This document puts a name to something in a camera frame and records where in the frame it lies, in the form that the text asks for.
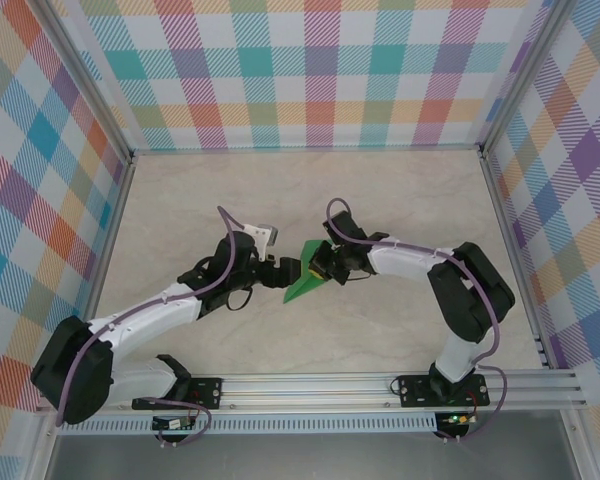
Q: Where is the green paper sheet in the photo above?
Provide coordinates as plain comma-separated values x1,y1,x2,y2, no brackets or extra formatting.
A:
281,239,332,305

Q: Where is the grey metal panel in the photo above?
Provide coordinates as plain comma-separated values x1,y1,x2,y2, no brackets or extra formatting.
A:
44,433,581,480

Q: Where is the wide aluminium frame rail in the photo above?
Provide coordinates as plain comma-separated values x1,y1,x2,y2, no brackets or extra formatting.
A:
35,372,589,412

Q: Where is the aluminium side rail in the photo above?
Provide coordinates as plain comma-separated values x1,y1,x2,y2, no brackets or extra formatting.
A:
479,149,552,370
68,152,139,376

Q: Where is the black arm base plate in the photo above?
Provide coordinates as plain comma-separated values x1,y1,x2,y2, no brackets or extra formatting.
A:
397,373,490,409
131,377,225,411

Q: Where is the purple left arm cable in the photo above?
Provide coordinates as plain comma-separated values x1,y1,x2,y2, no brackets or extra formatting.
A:
54,206,244,449

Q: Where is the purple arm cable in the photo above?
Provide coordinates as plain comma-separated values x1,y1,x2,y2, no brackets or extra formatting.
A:
326,198,509,444
54,206,244,449

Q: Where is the slotted metal cable tray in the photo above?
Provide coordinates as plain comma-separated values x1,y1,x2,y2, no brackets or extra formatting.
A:
54,412,439,435

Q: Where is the black round cable mount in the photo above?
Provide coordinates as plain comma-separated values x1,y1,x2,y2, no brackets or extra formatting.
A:
154,430,191,449

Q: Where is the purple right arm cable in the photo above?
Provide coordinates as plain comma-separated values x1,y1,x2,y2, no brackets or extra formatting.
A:
326,198,509,444

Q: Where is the aluminium corner post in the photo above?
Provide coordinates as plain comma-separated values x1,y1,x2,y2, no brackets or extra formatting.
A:
38,0,136,161
478,0,579,159

